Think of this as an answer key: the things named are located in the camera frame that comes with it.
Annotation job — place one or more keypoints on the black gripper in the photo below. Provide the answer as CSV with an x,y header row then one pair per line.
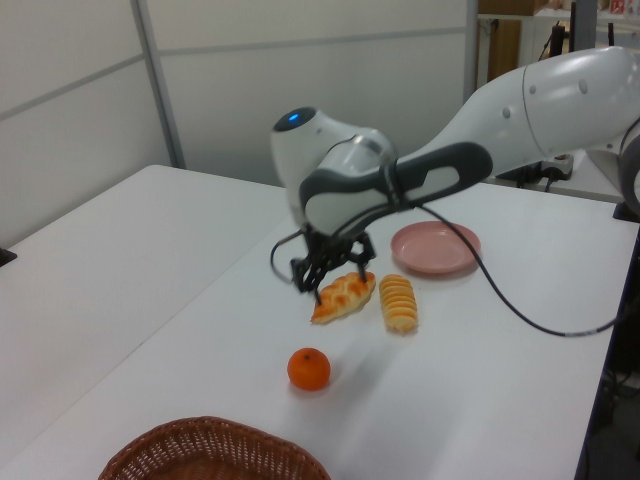
x,y
327,245

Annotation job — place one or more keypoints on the toy croissant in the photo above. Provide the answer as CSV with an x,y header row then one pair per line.
x,y
345,297

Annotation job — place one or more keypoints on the striped toy bread roll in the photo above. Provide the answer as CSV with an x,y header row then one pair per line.
x,y
398,302

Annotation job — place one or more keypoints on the toy orange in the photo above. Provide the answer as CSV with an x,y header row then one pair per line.
x,y
309,369

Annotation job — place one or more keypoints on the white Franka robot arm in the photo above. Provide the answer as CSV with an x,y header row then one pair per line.
x,y
550,100

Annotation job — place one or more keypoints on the pink plate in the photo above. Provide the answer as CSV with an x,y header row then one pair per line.
x,y
435,247

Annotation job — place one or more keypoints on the brown woven basket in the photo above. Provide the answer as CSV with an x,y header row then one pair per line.
x,y
210,450

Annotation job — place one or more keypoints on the white power strip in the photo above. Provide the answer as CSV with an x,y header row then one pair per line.
x,y
560,167

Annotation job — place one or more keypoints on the brown cardboard panel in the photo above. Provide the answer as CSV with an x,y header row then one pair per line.
x,y
502,50

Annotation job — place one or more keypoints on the black stand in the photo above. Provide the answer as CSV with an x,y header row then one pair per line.
x,y
556,40

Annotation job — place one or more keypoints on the grey partition post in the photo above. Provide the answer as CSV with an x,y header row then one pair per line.
x,y
157,85
471,45

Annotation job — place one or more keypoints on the black camera pole with base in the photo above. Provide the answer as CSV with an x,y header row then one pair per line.
x,y
6,256

